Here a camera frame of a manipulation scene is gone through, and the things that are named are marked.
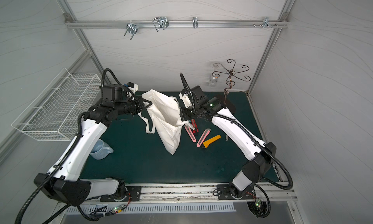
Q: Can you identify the metal clamp hook right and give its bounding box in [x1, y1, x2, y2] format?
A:
[253, 17, 278, 29]

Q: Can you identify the small glass jar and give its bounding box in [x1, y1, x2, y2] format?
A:
[209, 75, 218, 87]

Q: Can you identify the white printed tote bag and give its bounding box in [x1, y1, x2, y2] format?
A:
[139, 90, 194, 155]

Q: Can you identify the aluminium top rail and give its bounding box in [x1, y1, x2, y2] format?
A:
[66, 19, 290, 29]

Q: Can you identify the pink utility knife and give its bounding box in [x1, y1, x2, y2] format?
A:
[184, 124, 197, 143]
[196, 128, 211, 147]

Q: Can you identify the small metal ring hook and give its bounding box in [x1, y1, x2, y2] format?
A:
[192, 17, 198, 29]

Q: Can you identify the red utility knife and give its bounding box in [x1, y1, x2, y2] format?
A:
[190, 119, 199, 136]

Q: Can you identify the white vented cable duct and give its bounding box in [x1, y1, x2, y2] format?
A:
[66, 202, 237, 215]

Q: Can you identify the white wire basket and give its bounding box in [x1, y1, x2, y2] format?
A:
[11, 68, 101, 142]

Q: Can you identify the metal clamp hook left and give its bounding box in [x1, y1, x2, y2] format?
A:
[124, 23, 138, 40]

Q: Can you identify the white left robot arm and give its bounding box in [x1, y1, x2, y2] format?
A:
[15, 96, 152, 224]

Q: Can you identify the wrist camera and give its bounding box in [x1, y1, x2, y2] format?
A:
[179, 73, 209, 109]
[100, 68, 139, 107]

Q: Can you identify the light blue plastic cup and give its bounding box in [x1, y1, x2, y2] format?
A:
[90, 139, 114, 160]

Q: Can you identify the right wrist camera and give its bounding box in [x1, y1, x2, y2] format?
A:
[179, 73, 209, 109]

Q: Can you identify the metal U-bolt hook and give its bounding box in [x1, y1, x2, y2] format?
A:
[152, 16, 170, 32]

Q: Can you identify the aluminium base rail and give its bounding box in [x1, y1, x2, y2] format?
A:
[125, 183, 298, 203]

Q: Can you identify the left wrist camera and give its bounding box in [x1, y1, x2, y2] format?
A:
[100, 68, 139, 107]

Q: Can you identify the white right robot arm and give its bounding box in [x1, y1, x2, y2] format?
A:
[179, 94, 293, 199]

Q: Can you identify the metal clamp hook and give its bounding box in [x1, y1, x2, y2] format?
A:
[253, 17, 278, 29]
[124, 23, 138, 40]

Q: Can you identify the dark metal jewelry stand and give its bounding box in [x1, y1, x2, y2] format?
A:
[210, 59, 251, 114]

